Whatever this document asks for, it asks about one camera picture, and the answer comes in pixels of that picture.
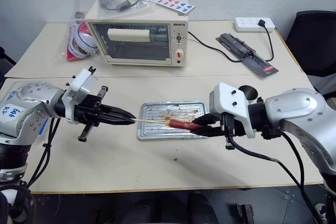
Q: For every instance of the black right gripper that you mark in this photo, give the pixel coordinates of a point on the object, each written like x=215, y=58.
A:
x=236, y=128

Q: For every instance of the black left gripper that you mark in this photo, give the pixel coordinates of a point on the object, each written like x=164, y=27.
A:
x=88, y=108

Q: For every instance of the red sausage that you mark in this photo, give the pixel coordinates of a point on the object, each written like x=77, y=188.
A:
x=181, y=124

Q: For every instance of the wooden skewer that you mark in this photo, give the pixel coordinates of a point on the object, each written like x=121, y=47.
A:
x=152, y=121

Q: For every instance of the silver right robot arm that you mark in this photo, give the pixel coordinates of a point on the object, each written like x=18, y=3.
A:
x=296, y=108

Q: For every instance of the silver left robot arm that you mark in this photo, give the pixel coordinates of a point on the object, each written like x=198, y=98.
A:
x=29, y=103

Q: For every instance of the silver metal baking tray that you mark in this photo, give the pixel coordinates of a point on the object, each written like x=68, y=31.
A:
x=157, y=129

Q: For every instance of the cream toaster oven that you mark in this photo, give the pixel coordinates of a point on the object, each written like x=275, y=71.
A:
x=131, y=40

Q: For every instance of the black flat device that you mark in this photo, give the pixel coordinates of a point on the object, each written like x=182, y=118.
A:
x=262, y=68

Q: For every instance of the dark rounded shape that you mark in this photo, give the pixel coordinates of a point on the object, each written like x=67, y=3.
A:
x=199, y=207

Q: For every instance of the black tool in packaging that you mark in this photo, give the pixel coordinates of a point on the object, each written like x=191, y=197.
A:
x=239, y=47

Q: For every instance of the plastic bag of red-white cups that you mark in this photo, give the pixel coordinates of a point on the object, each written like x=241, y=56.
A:
x=78, y=40

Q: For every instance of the small black rectangular block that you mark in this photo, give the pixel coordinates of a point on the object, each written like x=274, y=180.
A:
x=245, y=213

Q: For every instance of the white power strip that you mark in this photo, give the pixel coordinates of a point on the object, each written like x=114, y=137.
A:
x=249, y=24

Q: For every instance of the white strip with heart stickers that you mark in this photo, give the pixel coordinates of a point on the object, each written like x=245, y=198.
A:
x=170, y=2

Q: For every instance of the black robot body part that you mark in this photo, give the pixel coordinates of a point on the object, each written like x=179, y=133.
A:
x=15, y=203

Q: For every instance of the black office chair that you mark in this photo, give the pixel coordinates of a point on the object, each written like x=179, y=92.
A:
x=312, y=40

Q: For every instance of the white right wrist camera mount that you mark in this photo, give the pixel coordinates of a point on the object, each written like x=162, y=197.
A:
x=227, y=100

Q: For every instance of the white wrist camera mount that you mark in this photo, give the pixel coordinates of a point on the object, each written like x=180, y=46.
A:
x=81, y=83
x=227, y=100

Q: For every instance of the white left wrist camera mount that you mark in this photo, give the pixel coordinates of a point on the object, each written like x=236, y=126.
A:
x=81, y=83

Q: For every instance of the dark chair with black frame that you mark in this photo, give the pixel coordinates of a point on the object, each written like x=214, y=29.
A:
x=4, y=56

